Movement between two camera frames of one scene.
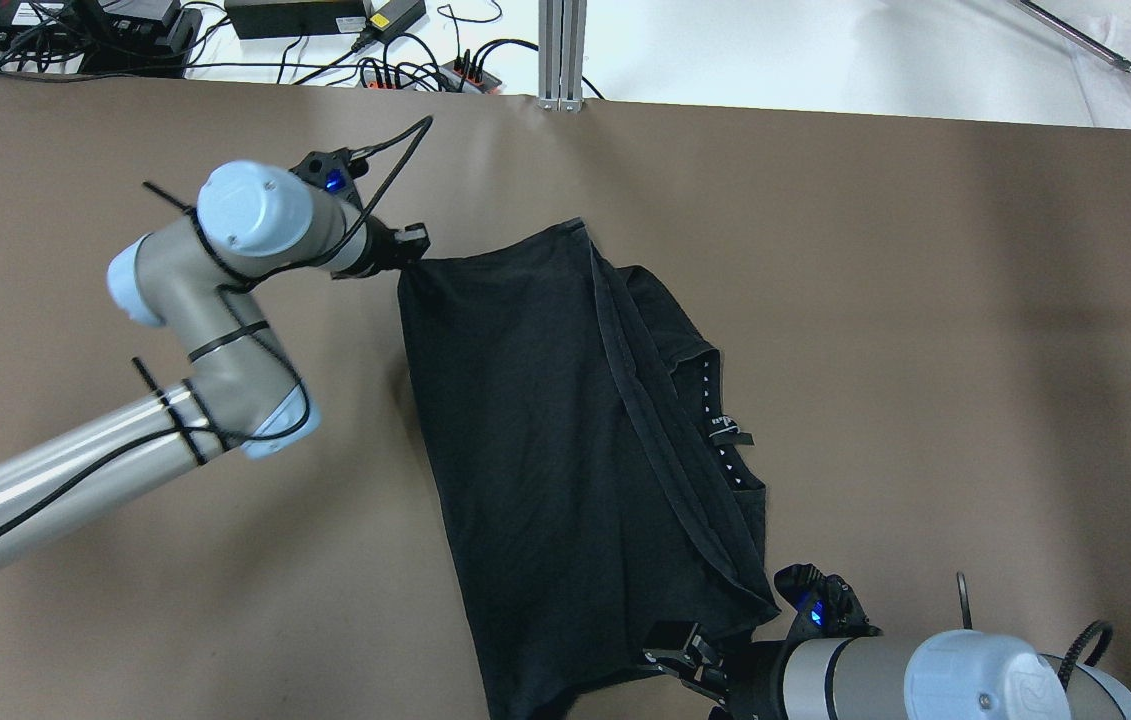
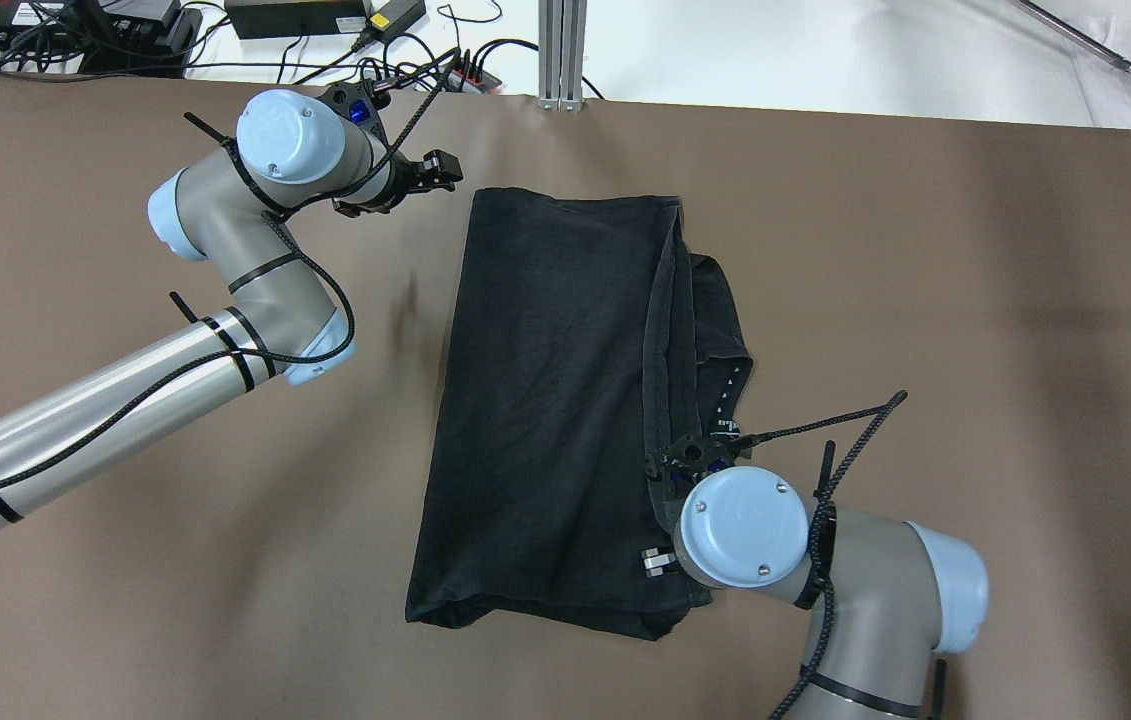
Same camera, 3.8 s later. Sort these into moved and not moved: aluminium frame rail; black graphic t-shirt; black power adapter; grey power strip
Moved: black graphic t-shirt
Not moved: aluminium frame rail; grey power strip; black power adapter
